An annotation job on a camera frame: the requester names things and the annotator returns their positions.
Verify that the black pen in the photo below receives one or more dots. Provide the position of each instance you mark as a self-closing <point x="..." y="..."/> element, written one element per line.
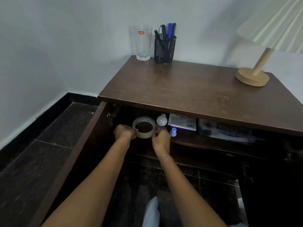
<point x="157" y="34"/>

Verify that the person's left fingers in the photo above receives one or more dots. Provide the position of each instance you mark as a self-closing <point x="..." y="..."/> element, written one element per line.
<point x="134" y="132"/>

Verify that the person's right forearm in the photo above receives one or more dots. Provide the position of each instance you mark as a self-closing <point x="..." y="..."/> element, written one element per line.
<point x="187" y="193"/>

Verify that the clear drinking glass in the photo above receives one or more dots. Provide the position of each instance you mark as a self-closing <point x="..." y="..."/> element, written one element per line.
<point x="143" y="42"/>

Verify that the person's left forearm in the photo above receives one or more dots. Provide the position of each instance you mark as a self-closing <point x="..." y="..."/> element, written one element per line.
<point x="90" y="186"/>

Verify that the person's right hand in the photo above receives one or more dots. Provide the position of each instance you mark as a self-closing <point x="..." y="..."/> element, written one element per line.
<point x="161" y="141"/>

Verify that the clear tape roll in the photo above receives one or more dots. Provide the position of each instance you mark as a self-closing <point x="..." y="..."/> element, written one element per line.
<point x="144" y="127"/>

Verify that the white light bulb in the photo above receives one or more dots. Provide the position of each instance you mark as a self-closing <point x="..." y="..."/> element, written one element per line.
<point x="162" y="120"/>

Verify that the brown cabinet door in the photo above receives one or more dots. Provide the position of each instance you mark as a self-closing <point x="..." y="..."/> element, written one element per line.
<point x="68" y="163"/>

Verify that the brown wooden cabinet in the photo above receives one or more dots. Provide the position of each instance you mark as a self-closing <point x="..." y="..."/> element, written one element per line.
<point x="203" y="96"/>

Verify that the wooden lamp with pleated shade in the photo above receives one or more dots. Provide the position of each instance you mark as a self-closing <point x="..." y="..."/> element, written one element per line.
<point x="267" y="40"/>

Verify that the black marker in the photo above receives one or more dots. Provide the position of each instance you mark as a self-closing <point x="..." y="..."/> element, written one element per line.
<point x="164" y="31"/>

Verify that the person's right fingers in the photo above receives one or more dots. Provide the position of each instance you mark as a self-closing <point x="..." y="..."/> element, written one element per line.
<point x="158" y="132"/>

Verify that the dark blue pen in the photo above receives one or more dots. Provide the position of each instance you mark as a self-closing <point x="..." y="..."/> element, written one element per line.
<point x="173" y="30"/>

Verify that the person's left hand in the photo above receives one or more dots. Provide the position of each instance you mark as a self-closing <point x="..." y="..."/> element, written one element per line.
<point x="123" y="132"/>

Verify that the clear plastic package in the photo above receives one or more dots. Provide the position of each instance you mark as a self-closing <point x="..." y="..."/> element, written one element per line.
<point x="224" y="132"/>

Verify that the small blue cap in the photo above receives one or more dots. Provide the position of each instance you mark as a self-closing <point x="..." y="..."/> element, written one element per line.
<point x="173" y="131"/>

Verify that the white and blue box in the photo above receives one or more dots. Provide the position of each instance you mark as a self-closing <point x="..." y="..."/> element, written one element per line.
<point x="182" y="122"/>

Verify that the black mesh pen holder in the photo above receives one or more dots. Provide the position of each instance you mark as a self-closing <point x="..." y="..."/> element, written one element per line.
<point x="164" y="50"/>

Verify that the person's white clothing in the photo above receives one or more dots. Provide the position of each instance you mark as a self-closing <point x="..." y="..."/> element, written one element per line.
<point x="151" y="213"/>

